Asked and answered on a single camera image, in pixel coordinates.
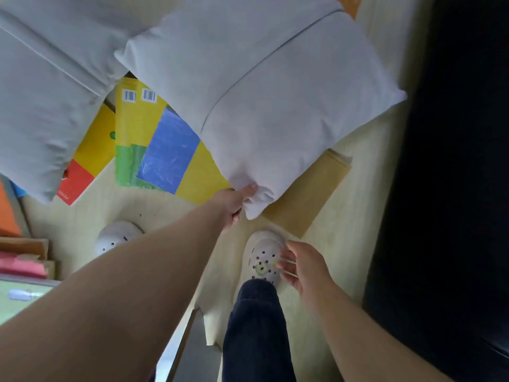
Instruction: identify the person's left hand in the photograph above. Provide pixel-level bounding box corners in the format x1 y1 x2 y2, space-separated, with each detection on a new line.
208 183 258 234

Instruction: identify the person's right hand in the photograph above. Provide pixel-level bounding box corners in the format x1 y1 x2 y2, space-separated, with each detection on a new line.
276 240 339 303

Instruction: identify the white pillow with seam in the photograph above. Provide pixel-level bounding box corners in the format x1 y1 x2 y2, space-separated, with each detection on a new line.
0 0 189 205
115 0 408 220

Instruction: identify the person's right forearm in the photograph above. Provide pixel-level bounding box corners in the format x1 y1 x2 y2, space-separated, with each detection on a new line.
308 283 454 382

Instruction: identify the person's left forearm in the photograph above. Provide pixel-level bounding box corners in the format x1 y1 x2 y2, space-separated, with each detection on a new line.
0 199 226 382

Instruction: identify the white perforated clog shoe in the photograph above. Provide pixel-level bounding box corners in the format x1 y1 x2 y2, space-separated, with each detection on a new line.
94 221 144 257
234 230 289 303

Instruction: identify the brown paper envelope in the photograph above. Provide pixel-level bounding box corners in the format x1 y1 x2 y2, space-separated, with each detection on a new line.
262 149 353 239

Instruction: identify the person's dark trouser leg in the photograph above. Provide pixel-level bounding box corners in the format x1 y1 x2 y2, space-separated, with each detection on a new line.
221 279 297 382

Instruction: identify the yellow book with blue patch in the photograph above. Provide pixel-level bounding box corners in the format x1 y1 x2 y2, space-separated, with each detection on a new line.
115 77 232 206

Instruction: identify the yellow and red book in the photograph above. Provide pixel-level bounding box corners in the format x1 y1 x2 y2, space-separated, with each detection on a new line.
56 103 117 206

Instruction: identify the black furniture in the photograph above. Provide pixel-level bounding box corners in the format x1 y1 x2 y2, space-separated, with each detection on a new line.
361 0 509 382

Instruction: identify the orange board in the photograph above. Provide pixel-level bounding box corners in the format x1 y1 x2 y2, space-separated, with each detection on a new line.
333 0 363 20

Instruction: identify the brown cardboard book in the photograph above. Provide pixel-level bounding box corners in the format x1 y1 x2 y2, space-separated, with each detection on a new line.
0 237 49 260

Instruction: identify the pink book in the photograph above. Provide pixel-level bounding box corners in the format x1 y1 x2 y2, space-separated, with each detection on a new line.
0 251 49 279

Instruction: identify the orange book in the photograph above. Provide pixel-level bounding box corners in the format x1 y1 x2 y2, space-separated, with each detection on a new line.
0 178 24 238

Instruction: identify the green book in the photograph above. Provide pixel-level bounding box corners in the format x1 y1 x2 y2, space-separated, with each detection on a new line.
0 274 61 327

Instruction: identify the wooden frame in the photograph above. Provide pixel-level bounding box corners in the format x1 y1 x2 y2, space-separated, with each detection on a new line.
165 308 200 382

